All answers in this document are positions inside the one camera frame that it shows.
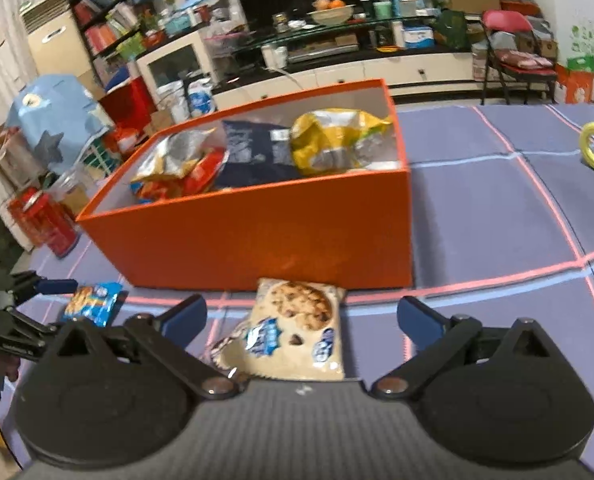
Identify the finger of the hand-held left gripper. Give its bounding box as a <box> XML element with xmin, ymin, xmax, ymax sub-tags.
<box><xmin>0</xmin><ymin>309</ymin><xmax>63</xmax><ymax>361</ymax></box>
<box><xmin>0</xmin><ymin>270</ymin><xmax>79</xmax><ymax>307</ymax></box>

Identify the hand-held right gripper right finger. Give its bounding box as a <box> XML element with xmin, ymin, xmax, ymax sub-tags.
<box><xmin>369</xmin><ymin>296</ymin><xmax>572</xmax><ymax>401</ymax></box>

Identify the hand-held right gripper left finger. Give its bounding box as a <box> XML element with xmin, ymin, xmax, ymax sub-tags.
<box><xmin>37</xmin><ymin>294</ymin><xmax>240</xmax><ymax>401</ymax></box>

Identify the blue rainbow cookie packet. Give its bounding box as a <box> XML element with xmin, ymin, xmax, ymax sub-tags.
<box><xmin>61</xmin><ymin>281</ymin><xmax>124</xmax><ymax>327</ymax></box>

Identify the orange cardboard box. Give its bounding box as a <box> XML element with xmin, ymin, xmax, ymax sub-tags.
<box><xmin>76</xmin><ymin>78</ymin><xmax>416</xmax><ymax>291</ymax></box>

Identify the beige cookie packet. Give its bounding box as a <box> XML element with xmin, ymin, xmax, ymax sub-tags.
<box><xmin>237</xmin><ymin>277</ymin><xmax>347</xmax><ymax>382</ymax></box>

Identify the yellow chip bag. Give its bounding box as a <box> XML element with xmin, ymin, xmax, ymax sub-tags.
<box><xmin>289</xmin><ymin>108</ymin><xmax>394</xmax><ymax>177</ymax></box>

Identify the white brown snack packet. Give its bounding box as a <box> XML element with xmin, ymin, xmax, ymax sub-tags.
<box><xmin>209</xmin><ymin>321</ymin><xmax>258</xmax><ymax>377</ymax></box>

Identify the red can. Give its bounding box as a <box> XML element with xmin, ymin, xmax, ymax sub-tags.
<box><xmin>21</xmin><ymin>190</ymin><xmax>81</xmax><ymax>260</ymax></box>

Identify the clear plastic jar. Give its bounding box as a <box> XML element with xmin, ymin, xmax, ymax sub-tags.
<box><xmin>48</xmin><ymin>165</ymin><xmax>96</xmax><ymax>222</ymax></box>

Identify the purple checked tablecloth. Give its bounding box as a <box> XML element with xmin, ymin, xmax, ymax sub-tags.
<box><xmin>7</xmin><ymin>102</ymin><xmax>594</xmax><ymax>480</ymax></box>

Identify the red orange snack bag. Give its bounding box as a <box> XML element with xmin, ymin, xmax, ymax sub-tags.
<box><xmin>181</xmin><ymin>149</ymin><xmax>230</xmax><ymax>197</ymax></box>

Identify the silver orange snack bag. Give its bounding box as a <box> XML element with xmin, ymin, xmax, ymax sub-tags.
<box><xmin>130</xmin><ymin>127</ymin><xmax>219</xmax><ymax>187</ymax></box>

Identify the light blue star cover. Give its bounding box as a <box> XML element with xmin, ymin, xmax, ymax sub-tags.
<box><xmin>4</xmin><ymin>74</ymin><xmax>116</xmax><ymax>174</ymax></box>

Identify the navy snack bag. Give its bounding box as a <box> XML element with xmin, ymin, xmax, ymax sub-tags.
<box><xmin>216</xmin><ymin>120</ymin><xmax>304</xmax><ymax>192</ymax></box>

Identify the white blue sack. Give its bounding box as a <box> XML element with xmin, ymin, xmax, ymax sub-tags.
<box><xmin>186</xmin><ymin>80</ymin><xmax>217</xmax><ymax>118</ymax></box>

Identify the white standing air conditioner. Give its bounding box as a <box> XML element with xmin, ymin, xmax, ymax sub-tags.
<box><xmin>20</xmin><ymin>0</ymin><xmax>96</xmax><ymax>92</ymax></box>

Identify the white glass door cabinet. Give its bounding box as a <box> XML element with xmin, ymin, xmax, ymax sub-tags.
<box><xmin>136</xmin><ymin>29</ymin><xmax>219</xmax><ymax>99</ymax></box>

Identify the television stand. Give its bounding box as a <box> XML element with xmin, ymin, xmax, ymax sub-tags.
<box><xmin>211</xmin><ymin>14</ymin><xmax>484</xmax><ymax>111</ymax></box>

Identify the cluttered dark bookshelf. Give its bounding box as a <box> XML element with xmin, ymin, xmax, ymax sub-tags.
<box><xmin>58</xmin><ymin>0</ymin><xmax>229</xmax><ymax>92</ymax></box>

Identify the red folding chair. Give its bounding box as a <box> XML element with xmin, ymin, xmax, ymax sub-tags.
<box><xmin>478</xmin><ymin>9</ymin><xmax>560</xmax><ymax>107</ymax></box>

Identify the fruit bowl with oranges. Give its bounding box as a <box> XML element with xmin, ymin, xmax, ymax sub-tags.
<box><xmin>306</xmin><ymin>0</ymin><xmax>357</xmax><ymax>26</ymax></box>

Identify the white chest freezer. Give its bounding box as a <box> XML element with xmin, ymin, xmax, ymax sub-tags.
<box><xmin>508</xmin><ymin>0</ymin><xmax>594</xmax><ymax>104</ymax></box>

